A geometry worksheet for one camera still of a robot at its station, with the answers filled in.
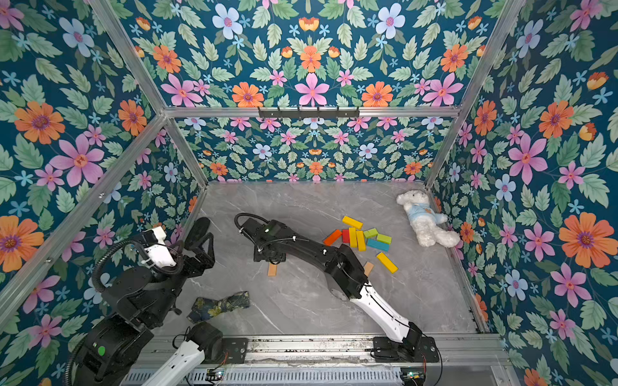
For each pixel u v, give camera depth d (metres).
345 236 1.01
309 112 0.92
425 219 0.96
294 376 0.70
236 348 0.74
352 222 1.04
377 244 0.98
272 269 0.90
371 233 1.01
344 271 0.61
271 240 0.63
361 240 0.98
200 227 1.01
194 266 0.52
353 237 0.99
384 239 0.99
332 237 0.99
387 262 0.93
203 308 0.79
